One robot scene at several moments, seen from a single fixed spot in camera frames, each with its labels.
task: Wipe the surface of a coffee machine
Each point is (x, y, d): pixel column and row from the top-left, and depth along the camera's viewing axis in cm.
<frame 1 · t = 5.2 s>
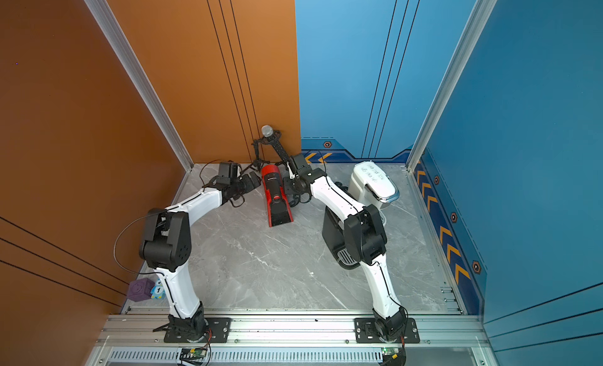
left hand: (256, 179, 100), fingers open
right hand: (286, 186, 96), fingers closed
red coffee machine: (279, 211, 90), point 13 cm above the table
white coffee machine: (370, 185, 84), point 24 cm above the table
microphone on black tripod: (268, 134, 102), point 24 cm above the table
purple toy cube: (140, 289, 79), point 5 cm above the table

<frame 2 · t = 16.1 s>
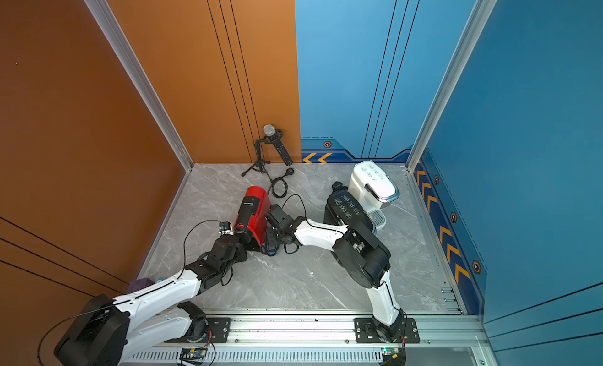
left hand: (243, 240, 89), fingers closed
right hand: (269, 236, 91), fingers closed
red coffee machine: (251, 219, 81), point 19 cm above the table
the other named things where they were.

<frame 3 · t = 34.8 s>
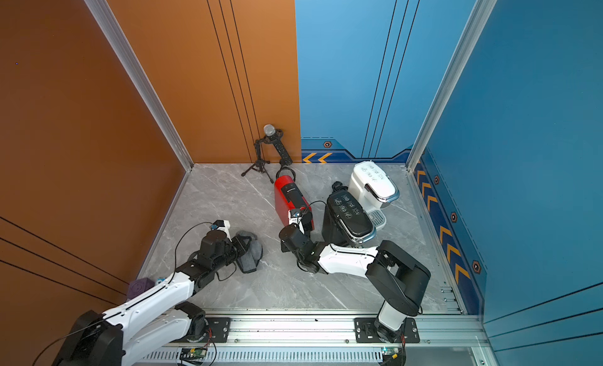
left hand: (252, 235, 86), fingers closed
right hand: (286, 231, 88), fingers open
red coffee machine: (288, 197, 86), point 19 cm above the table
the other named things where they were.

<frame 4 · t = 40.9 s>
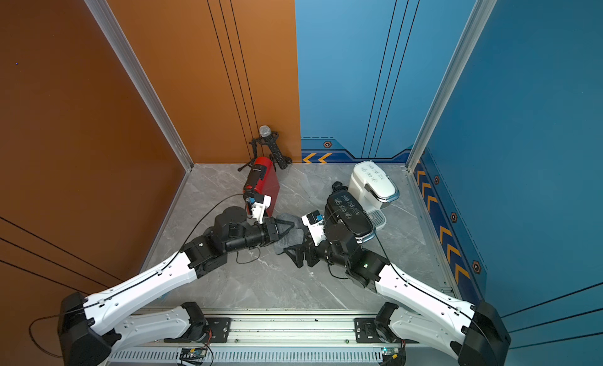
left hand: (295, 224, 67), fingers closed
right hand: (295, 242, 72), fingers open
red coffee machine: (270, 184, 93), point 17 cm above the table
